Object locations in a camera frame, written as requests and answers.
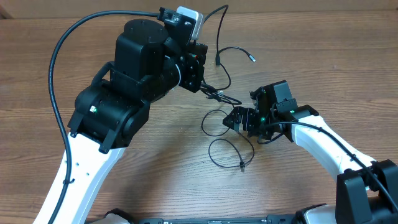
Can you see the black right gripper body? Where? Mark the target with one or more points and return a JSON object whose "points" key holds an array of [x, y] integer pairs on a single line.
{"points": [[253, 116]]}

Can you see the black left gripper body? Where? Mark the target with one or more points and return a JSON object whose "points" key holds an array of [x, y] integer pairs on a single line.
{"points": [[191, 70]]}

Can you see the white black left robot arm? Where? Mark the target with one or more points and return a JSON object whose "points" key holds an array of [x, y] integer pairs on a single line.
{"points": [[151, 58]]}

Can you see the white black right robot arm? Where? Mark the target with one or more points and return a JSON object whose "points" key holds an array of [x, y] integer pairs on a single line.
{"points": [[366, 189]]}

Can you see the brown cardboard backdrop panel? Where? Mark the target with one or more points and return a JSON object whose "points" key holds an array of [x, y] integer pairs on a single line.
{"points": [[27, 9]]}

